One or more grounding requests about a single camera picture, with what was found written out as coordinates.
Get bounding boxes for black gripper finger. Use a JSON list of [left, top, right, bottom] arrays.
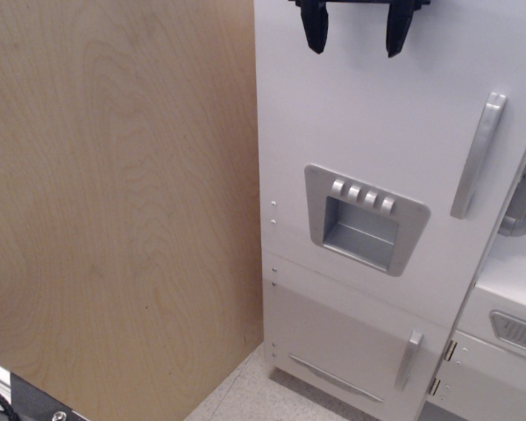
[[386, 0, 412, 58], [295, 0, 329, 54]]

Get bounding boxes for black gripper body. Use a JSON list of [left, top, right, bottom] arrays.
[[288, 0, 434, 7]]

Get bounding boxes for white fridge door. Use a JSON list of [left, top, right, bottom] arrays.
[[262, 252, 448, 420], [254, 1, 526, 327]]

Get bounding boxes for white toy fridge cabinet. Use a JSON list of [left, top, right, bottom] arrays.
[[258, 87, 526, 420]]

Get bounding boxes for silver ice dispenser panel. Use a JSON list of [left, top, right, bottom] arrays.
[[304, 164, 430, 277]]

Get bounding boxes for brass cabinet hinge upper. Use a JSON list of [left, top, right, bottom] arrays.
[[444, 340, 457, 361]]

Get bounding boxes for brass cabinet hinge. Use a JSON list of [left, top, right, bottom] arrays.
[[444, 340, 457, 361], [429, 377, 440, 396]]

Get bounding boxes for grey oven vent panel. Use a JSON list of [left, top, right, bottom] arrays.
[[489, 310, 526, 350]]

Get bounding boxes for brass cabinet hinge lower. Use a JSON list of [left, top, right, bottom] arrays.
[[429, 377, 440, 396]]

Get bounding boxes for white toy kitchen counter unit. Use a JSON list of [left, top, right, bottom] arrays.
[[420, 235, 526, 420]]

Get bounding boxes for silver upper door handle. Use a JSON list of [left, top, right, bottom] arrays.
[[450, 92, 508, 219]]

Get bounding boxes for silver door handle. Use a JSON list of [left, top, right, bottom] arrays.
[[394, 330, 423, 391], [450, 92, 508, 219]]

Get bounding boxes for silver lower door handle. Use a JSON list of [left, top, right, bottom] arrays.
[[394, 330, 423, 391]]

